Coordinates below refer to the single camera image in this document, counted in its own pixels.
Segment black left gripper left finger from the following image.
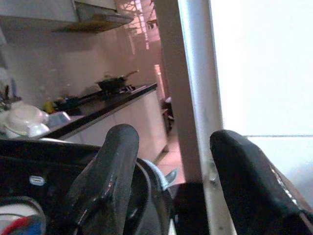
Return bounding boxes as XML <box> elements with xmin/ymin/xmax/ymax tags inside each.
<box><xmin>65</xmin><ymin>124</ymin><xmax>140</xmax><ymax>235</ymax></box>

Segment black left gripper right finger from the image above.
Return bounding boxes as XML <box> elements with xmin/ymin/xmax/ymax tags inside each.
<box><xmin>209</xmin><ymin>129</ymin><xmax>313</xmax><ymax>235</ymax></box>

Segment black top-load washing machine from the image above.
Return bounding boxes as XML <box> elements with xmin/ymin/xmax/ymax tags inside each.
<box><xmin>0</xmin><ymin>139</ymin><xmax>205</xmax><ymax>235</ymax></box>

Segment pale blue plastic container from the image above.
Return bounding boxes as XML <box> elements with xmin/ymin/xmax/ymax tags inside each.
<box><xmin>47</xmin><ymin>111</ymin><xmax>71</xmax><ymax>126</ymax></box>

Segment black gas stove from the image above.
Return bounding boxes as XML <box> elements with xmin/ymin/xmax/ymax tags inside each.
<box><xmin>79</xmin><ymin>84</ymin><xmax>137</xmax><ymax>99</ymax></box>

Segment white stacked bowls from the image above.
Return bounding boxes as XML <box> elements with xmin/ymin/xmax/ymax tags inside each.
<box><xmin>3</xmin><ymin>104</ymin><xmax>50</xmax><ymax>138</ymax></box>

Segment grey vertical drain pipe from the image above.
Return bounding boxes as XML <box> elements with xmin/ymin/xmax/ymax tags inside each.
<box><xmin>177</xmin><ymin>0</ymin><xmax>237</xmax><ymax>235</ymax></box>

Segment steel range hood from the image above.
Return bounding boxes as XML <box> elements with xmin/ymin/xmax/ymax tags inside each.
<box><xmin>51</xmin><ymin>0</ymin><xmax>134</xmax><ymax>34</ymax></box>

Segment black wok with handle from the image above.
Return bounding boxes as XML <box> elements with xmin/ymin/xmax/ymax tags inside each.
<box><xmin>94</xmin><ymin>70</ymin><xmax>139</xmax><ymax>93</ymax></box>

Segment white wall cabinet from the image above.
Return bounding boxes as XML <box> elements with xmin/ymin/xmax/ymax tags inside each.
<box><xmin>0</xmin><ymin>0</ymin><xmax>79</xmax><ymax>24</ymax></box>

